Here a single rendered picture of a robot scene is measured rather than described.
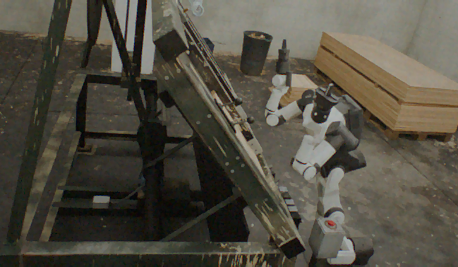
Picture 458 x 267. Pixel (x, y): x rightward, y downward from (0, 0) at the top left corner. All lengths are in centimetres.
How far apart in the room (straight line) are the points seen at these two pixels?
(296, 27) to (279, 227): 625
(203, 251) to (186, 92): 85
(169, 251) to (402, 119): 424
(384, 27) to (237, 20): 315
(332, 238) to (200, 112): 100
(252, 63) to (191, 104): 512
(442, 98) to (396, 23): 344
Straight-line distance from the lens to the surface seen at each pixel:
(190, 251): 208
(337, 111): 240
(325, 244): 223
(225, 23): 752
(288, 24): 792
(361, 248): 318
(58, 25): 152
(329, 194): 271
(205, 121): 163
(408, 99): 564
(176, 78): 154
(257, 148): 265
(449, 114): 621
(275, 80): 254
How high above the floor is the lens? 224
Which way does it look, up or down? 23 degrees down
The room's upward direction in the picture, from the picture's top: 11 degrees clockwise
